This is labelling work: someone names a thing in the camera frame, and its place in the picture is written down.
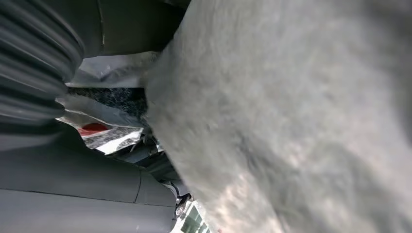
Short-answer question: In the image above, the silver white plastic package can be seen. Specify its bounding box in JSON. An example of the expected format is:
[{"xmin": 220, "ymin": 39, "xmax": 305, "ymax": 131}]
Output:
[{"xmin": 66, "ymin": 52, "xmax": 161, "ymax": 89}]

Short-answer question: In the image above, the white package with red mark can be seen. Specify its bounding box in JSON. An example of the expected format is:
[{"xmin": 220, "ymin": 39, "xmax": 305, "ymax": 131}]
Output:
[{"xmin": 56, "ymin": 116, "xmax": 144, "ymax": 156}]

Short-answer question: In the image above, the black speckled package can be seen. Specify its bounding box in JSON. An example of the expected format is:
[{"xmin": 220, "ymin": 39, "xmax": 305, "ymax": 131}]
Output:
[{"xmin": 68, "ymin": 86, "xmax": 149, "ymax": 119}]

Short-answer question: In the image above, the right arm ribbed grey sleeve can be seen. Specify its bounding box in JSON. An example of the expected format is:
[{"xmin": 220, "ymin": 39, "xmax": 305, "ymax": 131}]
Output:
[{"xmin": 0, "ymin": 0, "xmax": 85, "ymax": 127}]

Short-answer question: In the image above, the grey white plastic package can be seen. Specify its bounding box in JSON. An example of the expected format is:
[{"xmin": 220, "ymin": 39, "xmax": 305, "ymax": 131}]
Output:
[{"xmin": 56, "ymin": 95, "xmax": 146, "ymax": 129}]

